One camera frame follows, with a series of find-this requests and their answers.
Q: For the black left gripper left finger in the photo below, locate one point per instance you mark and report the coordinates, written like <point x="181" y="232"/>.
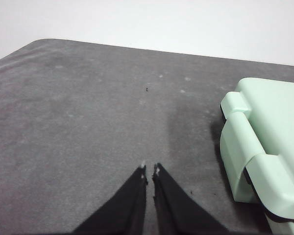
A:
<point x="127" y="208"/>

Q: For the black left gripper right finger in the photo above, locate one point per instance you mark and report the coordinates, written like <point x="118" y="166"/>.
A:
<point x="176" y="210"/>

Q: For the mint green breakfast machine base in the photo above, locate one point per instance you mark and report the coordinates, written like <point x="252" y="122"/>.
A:
<point x="235" y="151"/>

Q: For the mint green griddle cover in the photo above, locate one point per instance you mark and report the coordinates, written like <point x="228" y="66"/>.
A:
<point x="279" y="117"/>

